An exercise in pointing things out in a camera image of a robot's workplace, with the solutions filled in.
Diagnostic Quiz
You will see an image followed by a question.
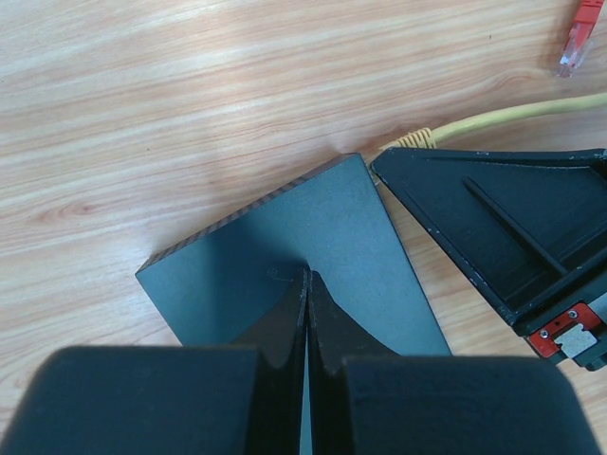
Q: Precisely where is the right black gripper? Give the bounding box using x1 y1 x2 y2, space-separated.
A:
372 148 606 372

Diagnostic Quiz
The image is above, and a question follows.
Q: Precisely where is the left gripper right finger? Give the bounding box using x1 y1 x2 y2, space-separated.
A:
307 272 599 454

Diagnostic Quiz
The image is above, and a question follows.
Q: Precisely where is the black network switch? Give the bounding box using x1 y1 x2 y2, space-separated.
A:
136 155 450 355

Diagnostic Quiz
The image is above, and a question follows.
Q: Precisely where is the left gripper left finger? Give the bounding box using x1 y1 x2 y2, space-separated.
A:
1 271 307 454

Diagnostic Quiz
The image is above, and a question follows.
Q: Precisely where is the yellow ethernet cable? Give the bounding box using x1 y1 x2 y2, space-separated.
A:
372 91 607 186

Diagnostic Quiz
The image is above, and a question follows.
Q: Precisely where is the red ethernet cable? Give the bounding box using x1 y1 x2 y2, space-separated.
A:
555 0 607 80

